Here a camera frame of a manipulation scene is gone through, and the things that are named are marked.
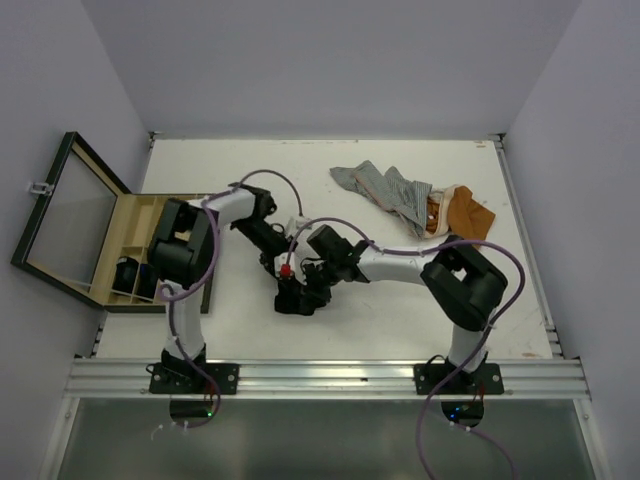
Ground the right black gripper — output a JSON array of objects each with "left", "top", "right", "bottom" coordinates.
[{"left": 292, "top": 257, "right": 342, "bottom": 310}]

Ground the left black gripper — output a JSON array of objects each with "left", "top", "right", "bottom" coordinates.
[{"left": 233, "top": 217, "right": 298, "bottom": 288}]

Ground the black underwear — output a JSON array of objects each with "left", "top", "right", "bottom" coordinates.
[
  {"left": 112, "top": 256, "right": 139, "bottom": 294},
  {"left": 136, "top": 263, "right": 158, "bottom": 301},
  {"left": 274, "top": 278, "right": 331, "bottom": 316}
]

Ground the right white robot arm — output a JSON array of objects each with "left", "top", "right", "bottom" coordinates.
[{"left": 305, "top": 225, "right": 508, "bottom": 393}]

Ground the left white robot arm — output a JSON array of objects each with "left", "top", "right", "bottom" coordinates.
[{"left": 148, "top": 184, "right": 289, "bottom": 393}]

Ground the grey striped underwear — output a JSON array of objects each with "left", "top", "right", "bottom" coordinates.
[{"left": 329, "top": 160, "right": 432, "bottom": 238}]

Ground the rolled black underwear in box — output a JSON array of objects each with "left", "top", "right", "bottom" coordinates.
[{"left": 112, "top": 256, "right": 139, "bottom": 294}]

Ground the orange underwear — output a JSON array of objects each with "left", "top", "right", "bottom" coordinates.
[{"left": 423, "top": 185, "right": 496, "bottom": 240}]

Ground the wooden compartment organizer box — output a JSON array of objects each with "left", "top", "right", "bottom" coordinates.
[{"left": 89, "top": 193, "right": 225, "bottom": 315}]

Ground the glass box lid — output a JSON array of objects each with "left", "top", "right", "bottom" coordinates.
[{"left": 11, "top": 131, "right": 132, "bottom": 309}]

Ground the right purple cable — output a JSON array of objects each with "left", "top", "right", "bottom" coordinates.
[{"left": 287, "top": 215, "right": 527, "bottom": 480}]

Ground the purple cable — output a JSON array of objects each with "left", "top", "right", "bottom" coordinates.
[
  {"left": 287, "top": 215, "right": 527, "bottom": 480},
  {"left": 157, "top": 169, "right": 304, "bottom": 431}
]

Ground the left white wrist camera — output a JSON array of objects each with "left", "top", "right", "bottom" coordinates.
[{"left": 286, "top": 216, "right": 310, "bottom": 235}]

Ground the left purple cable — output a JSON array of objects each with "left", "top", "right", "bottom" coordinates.
[{"left": 157, "top": 169, "right": 304, "bottom": 431}]

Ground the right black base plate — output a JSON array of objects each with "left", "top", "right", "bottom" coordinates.
[{"left": 413, "top": 355, "right": 505, "bottom": 396}]

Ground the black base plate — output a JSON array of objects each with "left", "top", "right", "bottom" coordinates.
[
  {"left": 413, "top": 355, "right": 505, "bottom": 396},
  {"left": 145, "top": 362, "right": 239, "bottom": 395}
]

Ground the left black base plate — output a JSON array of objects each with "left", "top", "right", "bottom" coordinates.
[{"left": 145, "top": 362, "right": 239, "bottom": 395}]

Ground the aluminium mounting rail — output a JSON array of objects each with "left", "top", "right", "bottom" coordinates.
[{"left": 64, "top": 359, "right": 590, "bottom": 400}]

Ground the white wall latch clip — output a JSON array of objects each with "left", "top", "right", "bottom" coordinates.
[{"left": 28, "top": 182, "right": 55, "bottom": 197}]

